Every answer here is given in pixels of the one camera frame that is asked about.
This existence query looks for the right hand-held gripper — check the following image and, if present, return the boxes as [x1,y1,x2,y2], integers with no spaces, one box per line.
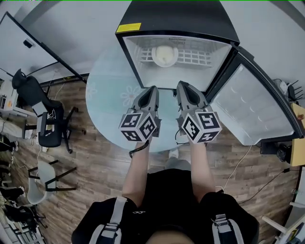
[176,81,223,144]

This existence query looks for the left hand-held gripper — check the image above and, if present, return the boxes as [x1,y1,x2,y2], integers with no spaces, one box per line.
[118,86,162,143]

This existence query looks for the black mini fridge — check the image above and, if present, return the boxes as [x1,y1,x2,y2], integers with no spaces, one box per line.
[115,0,305,146]

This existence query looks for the person's left forearm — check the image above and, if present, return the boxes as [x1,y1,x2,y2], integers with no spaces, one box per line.
[122,140,153,208]

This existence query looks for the person's right forearm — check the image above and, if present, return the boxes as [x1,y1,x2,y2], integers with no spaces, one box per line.
[189,142,222,203]

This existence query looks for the person's grey trouser leg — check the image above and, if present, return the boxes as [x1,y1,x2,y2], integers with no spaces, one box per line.
[165,149,192,171]

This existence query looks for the black office chair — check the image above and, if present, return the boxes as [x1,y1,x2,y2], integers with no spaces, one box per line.
[11,68,80,154]

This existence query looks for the black router with antennas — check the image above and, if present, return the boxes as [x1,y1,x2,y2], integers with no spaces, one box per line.
[286,80,305,101]

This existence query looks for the person's black shirt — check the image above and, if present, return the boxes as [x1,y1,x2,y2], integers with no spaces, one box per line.
[71,168,260,244]

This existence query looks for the yellow table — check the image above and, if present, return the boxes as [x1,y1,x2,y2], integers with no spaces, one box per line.
[290,102,305,167]

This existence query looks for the white chair with black legs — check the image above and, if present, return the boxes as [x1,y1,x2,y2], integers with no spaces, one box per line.
[26,159,78,205]

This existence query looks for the person's face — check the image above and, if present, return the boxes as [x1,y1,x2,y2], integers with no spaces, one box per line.
[145,225,212,244]

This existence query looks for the black-framed whiteboard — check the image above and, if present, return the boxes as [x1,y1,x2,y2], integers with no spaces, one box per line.
[0,11,90,84]

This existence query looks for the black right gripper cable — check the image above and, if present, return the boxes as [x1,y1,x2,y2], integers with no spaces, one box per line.
[174,130,191,145]

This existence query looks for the white wire shelf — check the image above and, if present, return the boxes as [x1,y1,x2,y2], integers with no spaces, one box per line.
[139,46,213,69]

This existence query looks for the white floor cable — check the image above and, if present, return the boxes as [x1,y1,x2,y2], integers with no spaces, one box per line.
[215,144,253,194]

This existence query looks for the black floor cable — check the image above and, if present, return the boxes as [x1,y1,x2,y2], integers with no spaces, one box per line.
[238,166,292,205]

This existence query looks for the grey harness strap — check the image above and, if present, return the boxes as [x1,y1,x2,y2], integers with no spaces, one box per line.
[89,196,128,244]
[211,213,245,244]

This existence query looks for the white frame furniture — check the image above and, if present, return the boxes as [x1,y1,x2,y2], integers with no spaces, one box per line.
[261,200,305,244]

